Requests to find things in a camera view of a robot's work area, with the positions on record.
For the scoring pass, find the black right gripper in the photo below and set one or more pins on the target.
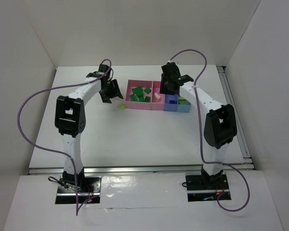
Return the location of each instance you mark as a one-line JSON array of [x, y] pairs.
[[167, 86]]

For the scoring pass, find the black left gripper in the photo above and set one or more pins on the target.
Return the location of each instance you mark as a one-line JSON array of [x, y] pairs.
[[110, 90]]

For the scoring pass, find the lime green sloped lego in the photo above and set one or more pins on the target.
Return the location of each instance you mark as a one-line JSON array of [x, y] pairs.
[[121, 106]]

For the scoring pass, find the lime green square lego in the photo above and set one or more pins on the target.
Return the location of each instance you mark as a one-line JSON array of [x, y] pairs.
[[181, 99]]

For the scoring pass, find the green lego brick with studs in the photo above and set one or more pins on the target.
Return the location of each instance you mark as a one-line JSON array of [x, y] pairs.
[[147, 99]]

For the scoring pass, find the green lego from stack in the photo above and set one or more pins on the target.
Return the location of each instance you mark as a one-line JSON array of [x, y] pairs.
[[141, 98]]

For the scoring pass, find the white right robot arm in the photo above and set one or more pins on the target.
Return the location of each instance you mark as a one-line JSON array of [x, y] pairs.
[[217, 122]]

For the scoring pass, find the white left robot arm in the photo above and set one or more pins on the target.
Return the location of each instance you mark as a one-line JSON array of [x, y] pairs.
[[70, 119]]

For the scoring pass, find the white piece in pink container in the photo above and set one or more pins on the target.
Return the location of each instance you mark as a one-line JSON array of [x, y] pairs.
[[157, 96]]

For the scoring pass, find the blue plastic container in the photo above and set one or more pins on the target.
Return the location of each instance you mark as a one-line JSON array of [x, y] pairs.
[[176, 107]]

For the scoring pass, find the pink plastic container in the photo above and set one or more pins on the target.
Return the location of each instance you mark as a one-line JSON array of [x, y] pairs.
[[153, 105]]

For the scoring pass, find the aluminium side rail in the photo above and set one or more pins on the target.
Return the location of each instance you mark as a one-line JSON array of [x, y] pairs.
[[247, 159]]

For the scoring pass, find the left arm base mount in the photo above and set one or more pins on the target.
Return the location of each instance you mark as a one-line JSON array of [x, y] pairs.
[[88, 191]]

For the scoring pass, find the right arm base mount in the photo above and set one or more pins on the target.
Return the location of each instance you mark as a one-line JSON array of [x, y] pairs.
[[200, 191]]

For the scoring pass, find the aluminium front rail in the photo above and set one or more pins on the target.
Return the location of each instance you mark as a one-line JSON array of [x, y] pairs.
[[112, 170]]

